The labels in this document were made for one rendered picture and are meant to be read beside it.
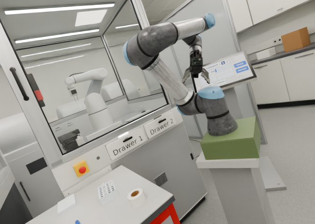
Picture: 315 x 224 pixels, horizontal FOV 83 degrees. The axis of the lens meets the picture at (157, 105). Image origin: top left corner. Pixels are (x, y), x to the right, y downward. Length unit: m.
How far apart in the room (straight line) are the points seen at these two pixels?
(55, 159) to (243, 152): 1.01
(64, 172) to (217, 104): 0.95
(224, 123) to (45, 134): 0.98
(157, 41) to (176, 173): 1.15
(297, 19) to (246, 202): 3.57
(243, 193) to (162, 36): 0.83
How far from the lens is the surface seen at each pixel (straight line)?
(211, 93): 0.89
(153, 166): 1.45
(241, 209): 1.14
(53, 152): 1.22
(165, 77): 0.86
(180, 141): 1.58
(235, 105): 1.81
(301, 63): 3.53
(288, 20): 4.23
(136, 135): 1.32
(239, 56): 1.81
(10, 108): 4.44
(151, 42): 0.73
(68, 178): 1.26
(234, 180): 1.02
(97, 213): 0.95
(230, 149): 0.90
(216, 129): 0.93
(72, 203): 1.12
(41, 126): 1.20
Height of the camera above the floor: 1.22
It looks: 8 degrees down
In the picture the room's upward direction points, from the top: 20 degrees counter-clockwise
